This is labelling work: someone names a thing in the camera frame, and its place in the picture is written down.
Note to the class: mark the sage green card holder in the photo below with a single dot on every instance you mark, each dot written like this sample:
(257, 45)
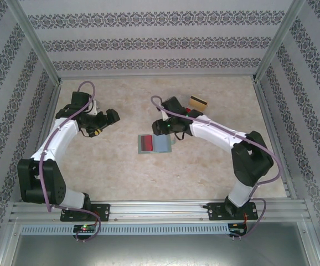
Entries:
(161, 144)

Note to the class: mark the tan card with black stripe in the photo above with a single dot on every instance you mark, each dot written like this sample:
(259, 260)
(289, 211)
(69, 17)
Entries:
(197, 105)

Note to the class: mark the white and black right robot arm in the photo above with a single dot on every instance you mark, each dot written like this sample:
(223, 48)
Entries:
(215, 135)

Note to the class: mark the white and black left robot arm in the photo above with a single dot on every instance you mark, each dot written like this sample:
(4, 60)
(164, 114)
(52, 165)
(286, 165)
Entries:
(63, 135)

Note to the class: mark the red card with dark stripe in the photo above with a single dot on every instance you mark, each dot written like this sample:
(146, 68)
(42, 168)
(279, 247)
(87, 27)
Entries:
(148, 142)

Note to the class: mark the black controller board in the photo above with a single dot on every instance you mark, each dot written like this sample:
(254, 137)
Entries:
(84, 228)
(237, 231)

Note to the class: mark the grey metal sheet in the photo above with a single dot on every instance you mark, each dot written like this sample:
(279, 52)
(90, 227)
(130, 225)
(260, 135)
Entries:
(160, 252)

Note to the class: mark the aluminium side rail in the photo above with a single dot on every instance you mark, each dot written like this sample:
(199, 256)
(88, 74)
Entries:
(273, 138)
(56, 94)

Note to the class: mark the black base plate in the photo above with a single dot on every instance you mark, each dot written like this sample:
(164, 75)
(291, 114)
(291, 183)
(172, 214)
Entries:
(214, 212)
(104, 212)

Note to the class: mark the aluminium mounting rail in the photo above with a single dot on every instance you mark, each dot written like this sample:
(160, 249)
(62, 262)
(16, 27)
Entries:
(160, 210)

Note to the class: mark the aluminium frame post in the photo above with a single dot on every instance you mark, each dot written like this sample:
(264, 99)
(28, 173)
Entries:
(275, 41)
(36, 41)

